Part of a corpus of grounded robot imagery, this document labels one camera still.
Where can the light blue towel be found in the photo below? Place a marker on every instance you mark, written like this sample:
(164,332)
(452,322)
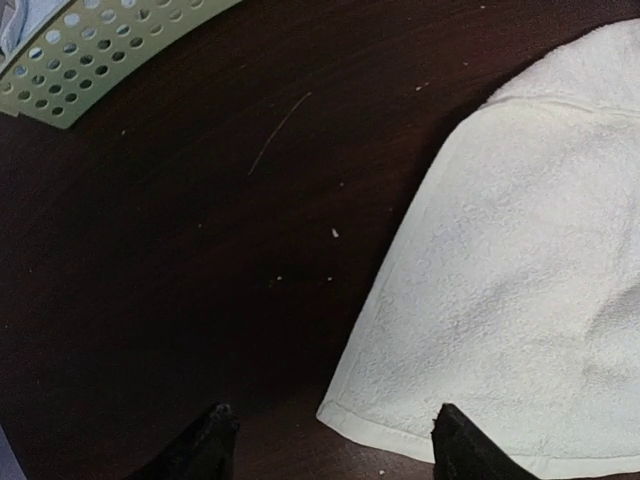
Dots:
(24,20)

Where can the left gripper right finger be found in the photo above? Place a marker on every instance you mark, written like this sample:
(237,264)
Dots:
(463,452)

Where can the white towel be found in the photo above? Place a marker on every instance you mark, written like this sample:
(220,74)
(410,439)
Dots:
(511,288)

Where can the green plastic basket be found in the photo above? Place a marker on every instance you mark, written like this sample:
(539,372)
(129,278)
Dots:
(102,42)

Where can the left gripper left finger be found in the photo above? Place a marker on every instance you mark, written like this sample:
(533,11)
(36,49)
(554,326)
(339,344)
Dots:
(203,451)

